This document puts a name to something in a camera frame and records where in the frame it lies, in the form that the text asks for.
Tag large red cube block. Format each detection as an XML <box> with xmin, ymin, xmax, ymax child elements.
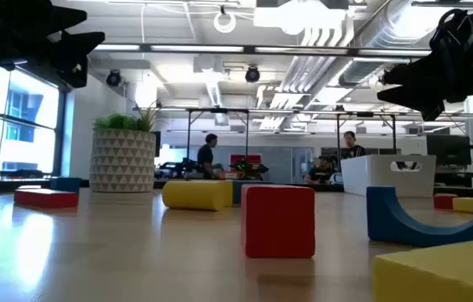
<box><xmin>240</xmin><ymin>183</ymin><xmax>317</xmax><ymax>259</ymax></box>

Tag red plank block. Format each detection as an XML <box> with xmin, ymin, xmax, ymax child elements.
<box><xmin>13</xmin><ymin>187</ymin><xmax>81</xmax><ymax>210</ymax></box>

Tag black background rig frame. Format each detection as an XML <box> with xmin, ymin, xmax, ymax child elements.
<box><xmin>185</xmin><ymin>107</ymin><xmax>251</xmax><ymax>160</ymax></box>
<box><xmin>335</xmin><ymin>111</ymin><xmax>398</xmax><ymax>157</ymax></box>

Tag yellow plank block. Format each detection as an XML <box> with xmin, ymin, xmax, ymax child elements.
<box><xmin>372</xmin><ymin>236</ymin><xmax>473</xmax><ymax>302</ymax></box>

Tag person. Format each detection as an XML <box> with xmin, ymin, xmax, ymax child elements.
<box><xmin>303</xmin><ymin>154</ymin><xmax>341</xmax><ymax>185</ymax></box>
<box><xmin>196</xmin><ymin>133</ymin><xmax>221</xmax><ymax>180</ymax></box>
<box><xmin>339</xmin><ymin>130</ymin><xmax>366</xmax><ymax>160</ymax></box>

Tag white ceiling baffles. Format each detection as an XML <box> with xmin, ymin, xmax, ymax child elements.
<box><xmin>252</xmin><ymin>0</ymin><xmax>356</xmax><ymax>47</ymax></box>

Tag long ceiling light bar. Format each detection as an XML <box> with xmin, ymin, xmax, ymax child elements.
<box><xmin>87</xmin><ymin>43</ymin><xmax>433</xmax><ymax>59</ymax></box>

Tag black monitor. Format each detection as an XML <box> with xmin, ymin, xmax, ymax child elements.
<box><xmin>425</xmin><ymin>133</ymin><xmax>472</xmax><ymax>167</ymax></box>

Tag red sign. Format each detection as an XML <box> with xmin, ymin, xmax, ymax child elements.
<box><xmin>230</xmin><ymin>154</ymin><xmax>262</xmax><ymax>165</ymax></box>

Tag black ceiling spotlight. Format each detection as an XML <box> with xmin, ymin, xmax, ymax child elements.
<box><xmin>244</xmin><ymin>65</ymin><xmax>262</xmax><ymax>84</ymax></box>
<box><xmin>105</xmin><ymin>70</ymin><xmax>122</xmax><ymax>88</ymax></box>

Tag blue arch block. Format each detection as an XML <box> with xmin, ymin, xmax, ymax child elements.
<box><xmin>366</xmin><ymin>185</ymin><xmax>473</xmax><ymax>248</ymax></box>

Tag large blue rectangular block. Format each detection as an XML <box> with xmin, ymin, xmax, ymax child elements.
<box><xmin>231</xmin><ymin>180</ymin><xmax>274</xmax><ymax>206</ymax></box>

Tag yellow cylinder block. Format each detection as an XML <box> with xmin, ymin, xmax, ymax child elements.
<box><xmin>161</xmin><ymin>180</ymin><xmax>226</xmax><ymax>212</ymax></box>

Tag white plastic bin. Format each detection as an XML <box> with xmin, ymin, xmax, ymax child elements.
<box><xmin>340</xmin><ymin>154</ymin><xmax>438</xmax><ymax>199</ymax></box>

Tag yellow bridge block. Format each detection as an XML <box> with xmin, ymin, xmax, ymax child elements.
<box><xmin>219</xmin><ymin>180</ymin><xmax>235</xmax><ymax>208</ymax></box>

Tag small red block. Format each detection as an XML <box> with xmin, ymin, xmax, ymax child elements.
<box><xmin>433</xmin><ymin>193</ymin><xmax>459</xmax><ymax>211</ymax></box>

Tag small blue block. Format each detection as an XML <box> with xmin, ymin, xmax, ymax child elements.
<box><xmin>49</xmin><ymin>177</ymin><xmax>83</xmax><ymax>195</ymax></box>

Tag green plant in patterned pot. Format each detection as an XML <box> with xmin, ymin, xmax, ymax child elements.
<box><xmin>89</xmin><ymin>98</ymin><xmax>164</xmax><ymax>194</ymax></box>

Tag silver ventilation duct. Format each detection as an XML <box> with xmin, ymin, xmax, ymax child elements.
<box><xmin>336</xmin><ymin>0</ymin><xmax>443</xmax><ymax>87</ymax></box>

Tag white ceiling ring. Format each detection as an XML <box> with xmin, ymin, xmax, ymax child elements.
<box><xmin>213</xmin><ymin>10</ymin><xmax>237</xmax><ymax>34</ymax></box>

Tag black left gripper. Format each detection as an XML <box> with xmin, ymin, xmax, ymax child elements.
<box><xmin>0</xmin><ymin>0</ymin><xmax>106</xmax><ymax>90</ymax></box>

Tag small yellow block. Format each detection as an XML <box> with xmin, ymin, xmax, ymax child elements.
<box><xmin>452</xmin><ymin>196</ymin><xmax>473</xmax><ymax>215</ymax></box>

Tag large window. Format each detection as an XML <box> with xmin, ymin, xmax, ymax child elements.
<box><xmin>0</xmin><ymin>66</ymin><xmax>66</xmax><ymax>180</ymax></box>

